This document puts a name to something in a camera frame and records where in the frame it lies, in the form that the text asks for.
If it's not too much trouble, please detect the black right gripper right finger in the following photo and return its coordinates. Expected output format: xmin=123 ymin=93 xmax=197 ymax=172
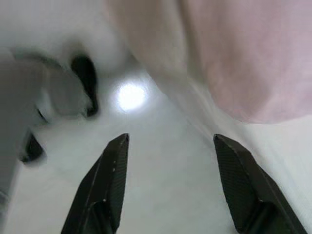
xmin=213 ymin=133 xmax=309 ymax=234

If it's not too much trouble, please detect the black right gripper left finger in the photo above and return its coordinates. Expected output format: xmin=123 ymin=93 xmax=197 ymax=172
xmin=60 ymin=133 xmax=130 ymax=234

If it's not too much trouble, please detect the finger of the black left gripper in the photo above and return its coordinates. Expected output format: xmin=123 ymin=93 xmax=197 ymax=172
xmin=70 ymin=55 xmax=99 ymax=117
xmin=20 ymin=133 xmax=47 ymax=164

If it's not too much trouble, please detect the pink pillow with coloured dots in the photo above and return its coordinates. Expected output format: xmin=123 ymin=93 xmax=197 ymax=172
xmin=104 ymin=0 xmax=312 ymax=124

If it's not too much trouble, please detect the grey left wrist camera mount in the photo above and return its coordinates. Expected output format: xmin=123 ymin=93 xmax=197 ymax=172
xmin=0 ymin=47 xmax=96 ymax=171

